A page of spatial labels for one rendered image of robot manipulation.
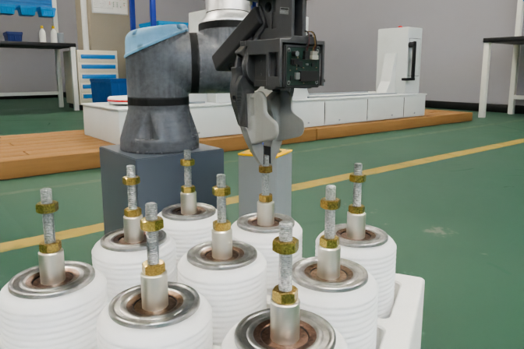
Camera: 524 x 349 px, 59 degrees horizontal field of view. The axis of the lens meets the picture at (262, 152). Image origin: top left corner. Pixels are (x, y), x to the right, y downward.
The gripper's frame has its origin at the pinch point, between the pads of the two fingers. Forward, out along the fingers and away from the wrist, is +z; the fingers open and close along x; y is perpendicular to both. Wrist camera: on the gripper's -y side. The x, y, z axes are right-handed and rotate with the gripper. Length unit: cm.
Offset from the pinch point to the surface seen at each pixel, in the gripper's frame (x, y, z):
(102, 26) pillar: 209, -584, -68
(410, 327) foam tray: 3.4, 20.5, 16.3
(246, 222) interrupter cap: -2.2, -0.5, 9.0
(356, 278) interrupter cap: -4.3, 19.2, 9.0
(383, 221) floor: 77, -35, 34
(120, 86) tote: 153, -403, 5
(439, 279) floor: 53, -3, 34
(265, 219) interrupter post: -0.7, 1.5, 8.4
